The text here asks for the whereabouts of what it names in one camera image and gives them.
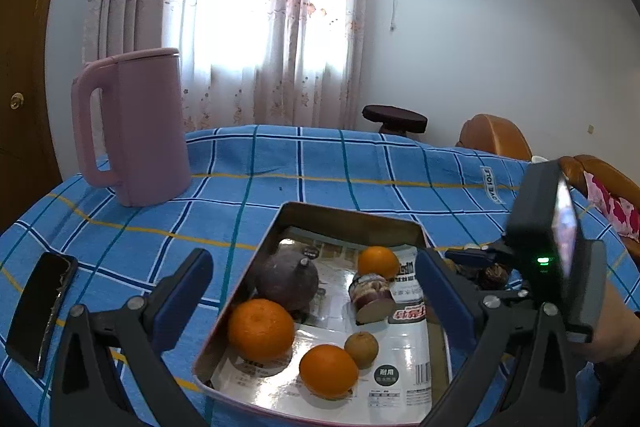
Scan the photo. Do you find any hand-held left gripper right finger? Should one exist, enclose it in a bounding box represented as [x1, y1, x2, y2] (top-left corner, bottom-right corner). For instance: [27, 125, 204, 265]
[414, 248, 585, 427]

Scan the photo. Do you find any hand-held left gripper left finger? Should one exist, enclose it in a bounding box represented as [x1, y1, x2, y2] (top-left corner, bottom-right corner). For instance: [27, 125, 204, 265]
[49, 248, 215, 427]

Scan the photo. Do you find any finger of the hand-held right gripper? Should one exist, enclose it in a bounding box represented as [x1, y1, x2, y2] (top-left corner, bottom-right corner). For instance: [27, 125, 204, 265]
[500, 286, 535, 304]
[444, 243, 512, 268]

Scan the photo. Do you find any dark purple mangosteen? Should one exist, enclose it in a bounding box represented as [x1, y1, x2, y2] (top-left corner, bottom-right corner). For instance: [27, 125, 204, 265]
[477, 264, 511, 290]
[256, 249, 320, 313]

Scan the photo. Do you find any cut purple sweet potato piece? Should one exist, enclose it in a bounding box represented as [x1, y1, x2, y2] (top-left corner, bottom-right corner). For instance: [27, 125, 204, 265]
[348, 273, 396, 325]

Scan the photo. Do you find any small orange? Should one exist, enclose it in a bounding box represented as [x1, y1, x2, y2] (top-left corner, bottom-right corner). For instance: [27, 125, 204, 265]
[357, 246, 401, 280]
[299, 343, 359, 400]

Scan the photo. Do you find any large orange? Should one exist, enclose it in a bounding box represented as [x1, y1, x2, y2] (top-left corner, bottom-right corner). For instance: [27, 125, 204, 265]
[228, 298, 296, 362]

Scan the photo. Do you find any brown kiwi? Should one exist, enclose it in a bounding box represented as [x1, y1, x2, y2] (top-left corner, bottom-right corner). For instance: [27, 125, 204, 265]
[344, 331, 379, 369]

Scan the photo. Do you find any rectangular metal tin tray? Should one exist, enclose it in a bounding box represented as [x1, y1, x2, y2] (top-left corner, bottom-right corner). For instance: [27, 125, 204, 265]
[192, 201, 456, 427]

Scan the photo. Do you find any person's right hand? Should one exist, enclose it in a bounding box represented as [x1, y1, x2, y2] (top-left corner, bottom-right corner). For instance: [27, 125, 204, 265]
[575, 279, 640, 364]

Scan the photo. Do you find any orange leather sofa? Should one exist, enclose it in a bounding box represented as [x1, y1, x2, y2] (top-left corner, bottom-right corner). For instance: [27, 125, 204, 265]
[559, 155, 640, 258]

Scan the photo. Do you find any pink floral pillow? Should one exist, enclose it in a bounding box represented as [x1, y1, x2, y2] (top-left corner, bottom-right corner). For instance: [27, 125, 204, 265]
[585, 172, 640, 240]

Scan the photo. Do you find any orange leather armchair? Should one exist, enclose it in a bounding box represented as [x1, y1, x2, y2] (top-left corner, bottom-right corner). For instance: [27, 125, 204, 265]
[459, 114, 533, 162]

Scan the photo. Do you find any black smartphone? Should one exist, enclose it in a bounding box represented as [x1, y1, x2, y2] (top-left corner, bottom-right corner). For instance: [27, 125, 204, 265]
[6, 252, 78, 378]

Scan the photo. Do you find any blue plaid tablecloth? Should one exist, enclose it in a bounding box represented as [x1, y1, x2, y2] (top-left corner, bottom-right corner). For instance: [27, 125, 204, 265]
[0, 124, 640, 427]

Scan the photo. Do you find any dark round stool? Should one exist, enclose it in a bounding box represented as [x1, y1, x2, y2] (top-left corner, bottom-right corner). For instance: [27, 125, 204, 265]
[362, 105, 428, 135]

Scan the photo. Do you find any pink electric kettle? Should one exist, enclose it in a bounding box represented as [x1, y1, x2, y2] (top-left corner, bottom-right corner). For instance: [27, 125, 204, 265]
[71, 48, 192, 208]

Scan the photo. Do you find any sheer floral curtain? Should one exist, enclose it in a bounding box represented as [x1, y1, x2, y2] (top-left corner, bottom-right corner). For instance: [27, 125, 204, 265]
[85, 0, 373, 132]

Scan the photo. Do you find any wooden door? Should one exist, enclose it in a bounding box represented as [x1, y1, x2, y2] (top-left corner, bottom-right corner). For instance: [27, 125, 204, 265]
[0, 0, 71, 233]

